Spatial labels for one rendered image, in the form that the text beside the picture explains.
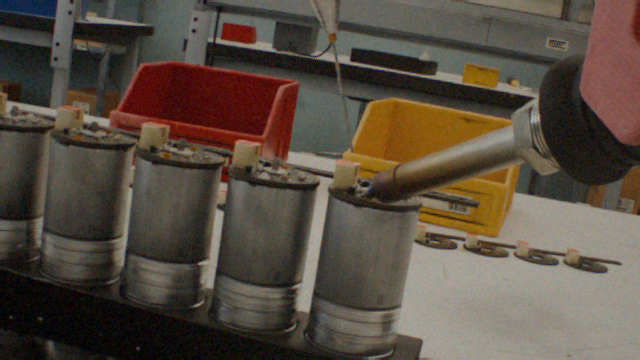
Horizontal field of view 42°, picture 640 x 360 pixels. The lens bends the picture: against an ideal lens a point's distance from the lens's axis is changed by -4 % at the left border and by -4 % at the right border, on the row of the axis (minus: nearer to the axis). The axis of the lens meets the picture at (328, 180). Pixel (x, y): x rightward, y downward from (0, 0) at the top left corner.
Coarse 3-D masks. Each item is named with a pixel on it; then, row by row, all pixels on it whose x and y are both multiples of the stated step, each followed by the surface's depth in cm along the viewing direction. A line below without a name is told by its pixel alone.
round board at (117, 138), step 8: (64, 128) 24; (88, 128) 25; (56, 136) 24; (64, 136) 24; (72, 136) 24; (112, 136) 25; (120, 136) 25; (128, 136) 25; (80, 144) 23; (88, 144) 23; (96, 144) 23; (104, 144) 24; (112, 144) 24; (120, 144) 24; (128, 144) 24
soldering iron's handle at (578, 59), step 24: (552, 72) 15; (576, 72) 15; (552, 96) 15; (576, 96) 15; (552, 120) 15; (576, 120) 15; (600, 120) 14; (552, 144) 15; (576, 144) 15; (600, 144) 15; (624, 144) 14; (576, 168) 15; (600, 168) 15; (624, 168) 15
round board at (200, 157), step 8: (176, 144) 25; (136, 152) 24; (144, 152) 23; (152, 152) 23; (160, 152) 24; (200, 152) 25; (208, 152) 25; (152, 160) 23; (160, 160) 23; (168, 160) 23; (176, 160) 23; (184, 160) 23; (192, 160) 23; (200, 160) 23; (208, 160) 24; (216, 160) 24; (224, 160) 24
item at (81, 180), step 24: (72, 144) 24; (48, 168) 24; (72, 168) 24; (96, 168) 24; (120, 168) 24; (48, 192) 24; (72, 192) 24; (96, 192) 24; (120, 192) 24; (48, 216) 24; (72, 216) 24; (96, 216) 24; (120, 216) 25; (48, 240) 24; (72, 240) 24; (96, 240) 24; (120, 240) 25; (48, 264) 24; (72, 264) 24; (96, 264) 24; (120, 264) 25
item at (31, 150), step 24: (24, 120) 25; (0, 144) 24; (24, 144) 24; (48, 144) 25; (0, 168) 24; (24, 168) 25; (0, 192) 24; (24, 192) 25; (0, 216) 25; (24, 216) 25; (0, 240) 25; (24, 240) 25
